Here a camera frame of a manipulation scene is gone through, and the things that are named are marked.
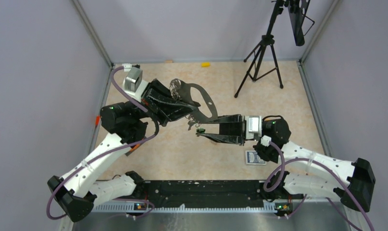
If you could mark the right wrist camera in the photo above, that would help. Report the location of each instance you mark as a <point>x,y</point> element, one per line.
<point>253,127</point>

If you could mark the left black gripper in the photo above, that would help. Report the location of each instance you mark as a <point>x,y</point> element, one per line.
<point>152,98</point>

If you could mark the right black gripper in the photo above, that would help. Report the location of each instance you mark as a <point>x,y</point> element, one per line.
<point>231,129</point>

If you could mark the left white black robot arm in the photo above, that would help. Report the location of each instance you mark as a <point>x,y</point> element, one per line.
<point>79,191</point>

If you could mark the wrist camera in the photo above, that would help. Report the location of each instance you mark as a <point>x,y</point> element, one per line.
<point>253,127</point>
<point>133,83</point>

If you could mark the white slotted cable duct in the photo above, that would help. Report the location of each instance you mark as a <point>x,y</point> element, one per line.
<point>130,207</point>

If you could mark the green key tag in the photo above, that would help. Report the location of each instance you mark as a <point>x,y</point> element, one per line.
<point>200,130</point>

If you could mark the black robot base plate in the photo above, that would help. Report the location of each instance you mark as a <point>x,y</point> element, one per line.
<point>208,193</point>

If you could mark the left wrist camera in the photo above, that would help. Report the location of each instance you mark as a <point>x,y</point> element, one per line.
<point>133,83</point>

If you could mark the black tripod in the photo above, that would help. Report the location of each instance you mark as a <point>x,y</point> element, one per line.
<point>267,41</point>

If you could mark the metal key holder plate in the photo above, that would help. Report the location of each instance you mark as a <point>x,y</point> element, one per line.
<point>182,92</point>

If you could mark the blue playing card deck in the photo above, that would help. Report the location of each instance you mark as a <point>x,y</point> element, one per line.
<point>252,158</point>

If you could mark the orange plate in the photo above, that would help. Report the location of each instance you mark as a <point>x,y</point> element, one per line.
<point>135,147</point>

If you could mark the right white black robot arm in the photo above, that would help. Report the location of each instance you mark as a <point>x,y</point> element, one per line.
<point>300,171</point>

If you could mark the yellow block at back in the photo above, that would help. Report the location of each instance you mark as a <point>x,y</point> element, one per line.
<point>205,64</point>

